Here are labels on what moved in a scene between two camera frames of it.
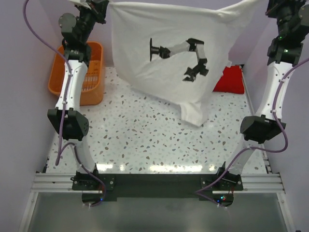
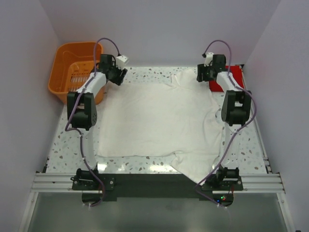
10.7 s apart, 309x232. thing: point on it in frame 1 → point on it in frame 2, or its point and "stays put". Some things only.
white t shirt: x=177 y=53 → x=177 y=114
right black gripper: x=274 y=5 → x=201 y=70
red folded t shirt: x=231 y=81 stays put
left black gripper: x=98 y=9 → x=121 y=73
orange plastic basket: x=92 y=92 stays put
